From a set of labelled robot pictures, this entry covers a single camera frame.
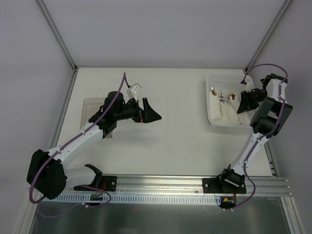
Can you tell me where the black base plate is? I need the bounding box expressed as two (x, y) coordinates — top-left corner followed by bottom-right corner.
(202, 178), (247, 194)
(74, 175), (117, 192)

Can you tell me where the white paper napkin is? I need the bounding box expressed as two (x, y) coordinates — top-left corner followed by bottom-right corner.
(228, 92), (252, 125)

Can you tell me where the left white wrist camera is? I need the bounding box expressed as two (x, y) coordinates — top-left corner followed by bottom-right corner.
(126, 83), (141, 101)

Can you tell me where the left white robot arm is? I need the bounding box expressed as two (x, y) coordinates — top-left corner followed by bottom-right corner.
(26, 91), (162, 199)

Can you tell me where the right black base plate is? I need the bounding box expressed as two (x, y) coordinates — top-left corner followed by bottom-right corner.
(202, 178), (247, 194)

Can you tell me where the gold spoon green handle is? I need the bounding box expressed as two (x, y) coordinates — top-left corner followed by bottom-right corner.
(228, 93), (236, 100)

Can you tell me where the white plastic basket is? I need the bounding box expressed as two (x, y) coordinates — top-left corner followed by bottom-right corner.
(206, 74), (254, 129)

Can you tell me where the smoky transparent plastic box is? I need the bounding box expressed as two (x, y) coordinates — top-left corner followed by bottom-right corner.
(80, 97), (117, 138)

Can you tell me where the white slotted cable duct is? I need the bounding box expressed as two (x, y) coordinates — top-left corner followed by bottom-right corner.
(52, 193), (221, 206)

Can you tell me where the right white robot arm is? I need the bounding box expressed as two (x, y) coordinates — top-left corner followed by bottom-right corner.
(214, 73), (293, 194)

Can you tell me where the aluminium mounting rail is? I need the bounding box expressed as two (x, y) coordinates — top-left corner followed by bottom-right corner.
(104, 174), (293, 197)

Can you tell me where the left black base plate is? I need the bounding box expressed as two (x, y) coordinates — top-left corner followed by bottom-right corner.
(74, 175), (117, 192)

